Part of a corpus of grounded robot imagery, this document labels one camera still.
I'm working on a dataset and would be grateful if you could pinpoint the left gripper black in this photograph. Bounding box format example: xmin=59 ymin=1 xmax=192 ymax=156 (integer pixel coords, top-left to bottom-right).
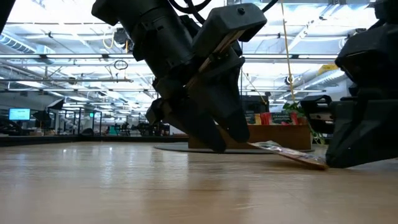
xmin=130 ymin=2 xmax=268 ymax=154

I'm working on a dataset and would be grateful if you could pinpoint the green potted plant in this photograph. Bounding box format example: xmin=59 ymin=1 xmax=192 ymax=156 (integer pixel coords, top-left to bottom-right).
xmin=281 ymin=101 xmax=326 ymax=146

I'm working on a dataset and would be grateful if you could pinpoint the yellow tea packet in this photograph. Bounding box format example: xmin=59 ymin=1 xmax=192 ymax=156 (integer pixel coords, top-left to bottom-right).
xmin=245 ymin=113 xmax=262 ymax=126

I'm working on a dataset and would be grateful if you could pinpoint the wooden compartment tray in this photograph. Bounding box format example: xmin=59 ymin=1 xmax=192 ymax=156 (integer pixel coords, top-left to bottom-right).
xmin=188 ymin=124 xmax=312 ymax=151

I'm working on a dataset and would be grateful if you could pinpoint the red tea packet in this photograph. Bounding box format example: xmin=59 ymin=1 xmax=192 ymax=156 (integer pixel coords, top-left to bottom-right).
xmin=260 ymin=111 xmax=300 ymax=126

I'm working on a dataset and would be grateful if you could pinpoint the long ceiling light bar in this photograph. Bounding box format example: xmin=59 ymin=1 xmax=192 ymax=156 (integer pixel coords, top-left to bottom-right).
xmin=0 ymin=53 xmax=340 ymax=60

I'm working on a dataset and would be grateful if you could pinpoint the black perforated computer case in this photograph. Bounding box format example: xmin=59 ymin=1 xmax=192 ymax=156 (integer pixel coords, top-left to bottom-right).
xmin=241 ymin=95 xmax=271 ymax=114

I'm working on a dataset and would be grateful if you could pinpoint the black ceiling cable reel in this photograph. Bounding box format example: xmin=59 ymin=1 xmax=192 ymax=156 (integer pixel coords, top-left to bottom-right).
xmin=113 ymin=27 xmax=135 ymax=54

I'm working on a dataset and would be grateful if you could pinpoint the black metal table frame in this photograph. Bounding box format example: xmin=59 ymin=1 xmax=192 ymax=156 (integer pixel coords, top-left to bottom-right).
xmin=0 ymin=135 xmax=190 ymax=147

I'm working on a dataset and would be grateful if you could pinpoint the beige tea packet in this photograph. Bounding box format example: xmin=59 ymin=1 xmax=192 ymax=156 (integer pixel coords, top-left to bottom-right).
xmin=248 ymin=140 xmax=330 ymax=170

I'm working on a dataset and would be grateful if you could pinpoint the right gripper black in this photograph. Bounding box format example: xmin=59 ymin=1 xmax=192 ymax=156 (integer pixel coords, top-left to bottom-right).
xmin=300 ymin=0 xmax=398 ymax=169

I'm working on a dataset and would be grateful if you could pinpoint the yellow cable tag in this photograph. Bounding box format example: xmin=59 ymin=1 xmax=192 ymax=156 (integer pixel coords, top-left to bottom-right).
xmin=317 ymin=63 xmax=340 ymax=76

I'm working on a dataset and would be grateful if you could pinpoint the yellow hanging cable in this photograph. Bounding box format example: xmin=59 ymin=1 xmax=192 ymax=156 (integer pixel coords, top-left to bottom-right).
xmin=280 ymin=0 xmax=296 ymax=104

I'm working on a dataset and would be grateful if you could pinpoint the lit computer monitor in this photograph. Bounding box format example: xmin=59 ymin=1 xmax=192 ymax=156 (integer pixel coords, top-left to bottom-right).
xmin=8 ymin=108 xmax=31 ymax=121

